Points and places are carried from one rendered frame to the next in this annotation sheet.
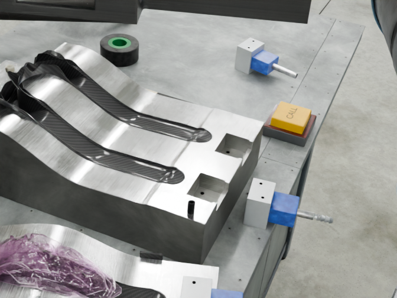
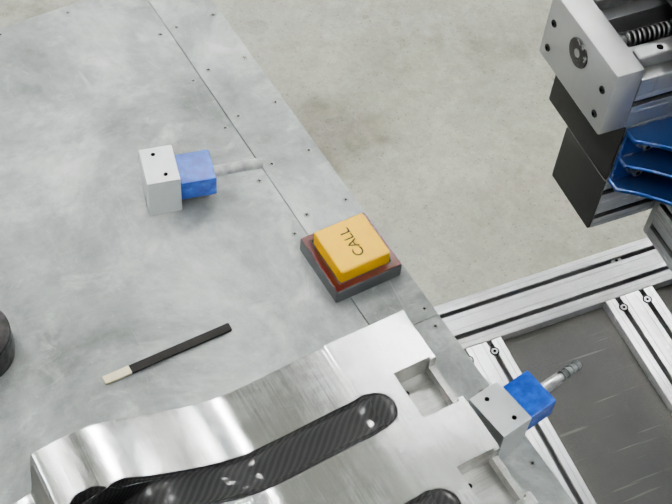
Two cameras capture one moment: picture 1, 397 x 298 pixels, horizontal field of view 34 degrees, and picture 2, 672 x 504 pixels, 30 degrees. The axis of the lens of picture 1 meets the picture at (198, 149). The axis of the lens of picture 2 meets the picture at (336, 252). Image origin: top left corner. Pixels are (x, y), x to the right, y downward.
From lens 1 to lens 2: 0.80 m
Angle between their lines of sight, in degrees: 39
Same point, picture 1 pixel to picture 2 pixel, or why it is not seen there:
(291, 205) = (537, 391)
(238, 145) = (411, 373)
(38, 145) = not seen: outside the picture
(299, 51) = (180, 99)
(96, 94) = (189, 488)
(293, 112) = (351, 238)
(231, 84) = (189, 251)
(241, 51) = (159, 187)
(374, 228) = not seen: hidden behind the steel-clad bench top
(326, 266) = not seen: hidden behind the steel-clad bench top
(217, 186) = (479, 461)
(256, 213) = (513, 440)
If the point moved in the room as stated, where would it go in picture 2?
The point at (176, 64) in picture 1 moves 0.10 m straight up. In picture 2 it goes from (68, 284) to (57, 226)
